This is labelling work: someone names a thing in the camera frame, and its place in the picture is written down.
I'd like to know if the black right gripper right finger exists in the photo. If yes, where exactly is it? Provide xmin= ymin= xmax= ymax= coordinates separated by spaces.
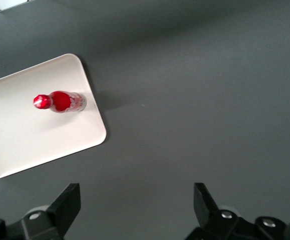
xmin=184 ymin=182 xmax=257 ymax=240

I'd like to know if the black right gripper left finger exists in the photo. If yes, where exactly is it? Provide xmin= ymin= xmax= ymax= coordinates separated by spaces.
xmin=7 ymin=182 xmax=82 ymax=240

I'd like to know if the red coke bottle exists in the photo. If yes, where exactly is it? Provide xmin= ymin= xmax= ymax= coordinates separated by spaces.
xmin=33 ymin=90 xmax=87 ymax=113

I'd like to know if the white rectangular tray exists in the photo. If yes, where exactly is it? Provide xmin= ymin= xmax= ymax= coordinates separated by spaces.
xmin=0 ymin=53 xmax=107 ymax=180

